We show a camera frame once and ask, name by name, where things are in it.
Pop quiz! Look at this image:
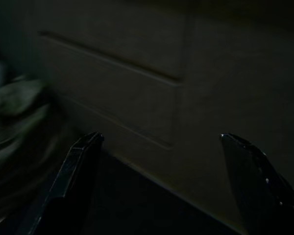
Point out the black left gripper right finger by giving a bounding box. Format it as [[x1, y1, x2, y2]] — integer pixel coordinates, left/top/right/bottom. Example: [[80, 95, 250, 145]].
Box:
[[220, 133, 294, 235]]

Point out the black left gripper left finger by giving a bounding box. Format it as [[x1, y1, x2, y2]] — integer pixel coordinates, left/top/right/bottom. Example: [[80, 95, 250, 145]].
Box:
[[14, 131, 105, 235]]

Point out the grey deep drawer front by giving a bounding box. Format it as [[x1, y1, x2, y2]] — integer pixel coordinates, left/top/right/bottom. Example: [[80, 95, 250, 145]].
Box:
[[36, 31, 183, 150]]

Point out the olive green bag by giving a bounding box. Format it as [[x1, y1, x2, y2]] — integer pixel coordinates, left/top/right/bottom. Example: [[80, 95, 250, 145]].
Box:
[[0, 61, 55, 154]]

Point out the grey cabinet door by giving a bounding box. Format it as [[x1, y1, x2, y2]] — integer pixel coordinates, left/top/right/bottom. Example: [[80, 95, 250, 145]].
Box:
[[181, 0, 294, 221]]

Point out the grey shallow drawer front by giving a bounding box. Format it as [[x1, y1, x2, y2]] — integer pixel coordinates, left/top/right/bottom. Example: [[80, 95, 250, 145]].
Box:
[[36, 0, 189, 83]]

